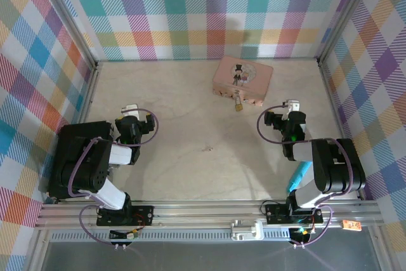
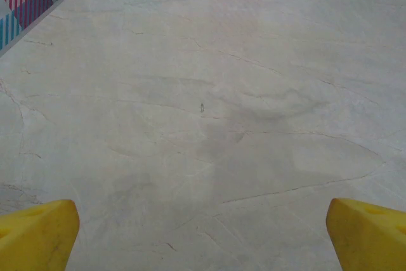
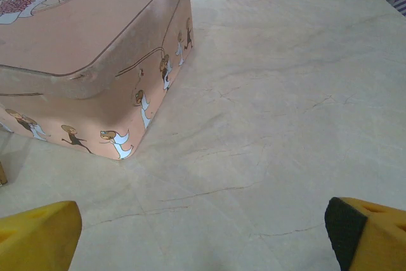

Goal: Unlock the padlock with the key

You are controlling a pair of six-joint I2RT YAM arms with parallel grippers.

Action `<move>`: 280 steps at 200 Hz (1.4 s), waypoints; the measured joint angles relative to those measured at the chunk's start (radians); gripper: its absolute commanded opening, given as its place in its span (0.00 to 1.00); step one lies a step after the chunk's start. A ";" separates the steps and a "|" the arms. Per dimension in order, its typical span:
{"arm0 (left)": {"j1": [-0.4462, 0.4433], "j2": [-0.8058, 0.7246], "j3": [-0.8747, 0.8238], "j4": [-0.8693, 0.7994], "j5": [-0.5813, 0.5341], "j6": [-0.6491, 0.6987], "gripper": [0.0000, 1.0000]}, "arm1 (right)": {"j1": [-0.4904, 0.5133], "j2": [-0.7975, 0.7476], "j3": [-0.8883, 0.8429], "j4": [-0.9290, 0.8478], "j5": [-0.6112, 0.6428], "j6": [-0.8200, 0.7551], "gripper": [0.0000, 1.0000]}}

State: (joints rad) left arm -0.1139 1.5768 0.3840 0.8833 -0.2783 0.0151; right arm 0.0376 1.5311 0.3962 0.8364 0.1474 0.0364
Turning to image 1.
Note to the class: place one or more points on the small brass padlock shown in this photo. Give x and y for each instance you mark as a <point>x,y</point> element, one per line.
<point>239,106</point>

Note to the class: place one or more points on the pink tin box with couple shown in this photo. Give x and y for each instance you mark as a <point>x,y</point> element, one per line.
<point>244,74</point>

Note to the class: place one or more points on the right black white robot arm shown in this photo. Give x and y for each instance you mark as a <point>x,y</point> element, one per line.
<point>333,169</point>

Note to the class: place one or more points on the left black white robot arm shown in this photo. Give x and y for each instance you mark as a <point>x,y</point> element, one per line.
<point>92,169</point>

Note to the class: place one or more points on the turquoise marker pen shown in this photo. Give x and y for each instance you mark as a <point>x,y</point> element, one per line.
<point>298,175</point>

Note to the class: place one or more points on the black hard case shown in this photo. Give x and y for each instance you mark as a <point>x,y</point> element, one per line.
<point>79,131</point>

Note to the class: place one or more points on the orange paper tag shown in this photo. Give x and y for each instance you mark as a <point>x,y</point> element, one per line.
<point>352,225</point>

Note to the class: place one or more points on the grey metal panel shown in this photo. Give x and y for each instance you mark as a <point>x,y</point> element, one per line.
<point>206,258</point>

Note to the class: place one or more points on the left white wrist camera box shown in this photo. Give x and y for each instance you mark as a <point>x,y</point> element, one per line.
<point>130,109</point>

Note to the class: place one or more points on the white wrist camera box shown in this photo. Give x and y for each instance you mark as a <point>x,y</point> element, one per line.
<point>130,109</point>
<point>293,105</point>

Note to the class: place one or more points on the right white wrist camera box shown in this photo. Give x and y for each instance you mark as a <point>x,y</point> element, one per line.
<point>293,105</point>

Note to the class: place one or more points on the aluminium side rail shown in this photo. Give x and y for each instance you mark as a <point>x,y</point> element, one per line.
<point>333,106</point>

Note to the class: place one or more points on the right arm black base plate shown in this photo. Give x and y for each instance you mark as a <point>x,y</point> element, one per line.
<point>274,212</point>

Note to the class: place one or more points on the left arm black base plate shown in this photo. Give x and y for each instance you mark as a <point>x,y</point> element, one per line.
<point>144,215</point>

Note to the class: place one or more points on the aluminium mounting rail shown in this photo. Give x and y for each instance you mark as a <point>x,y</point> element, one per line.
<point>206,212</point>

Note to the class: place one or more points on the white plastic rail clamp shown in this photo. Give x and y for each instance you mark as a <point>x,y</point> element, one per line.
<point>244,233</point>

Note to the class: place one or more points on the aluminium frame post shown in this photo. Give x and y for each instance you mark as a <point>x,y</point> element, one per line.
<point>67,14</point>
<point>345,14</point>

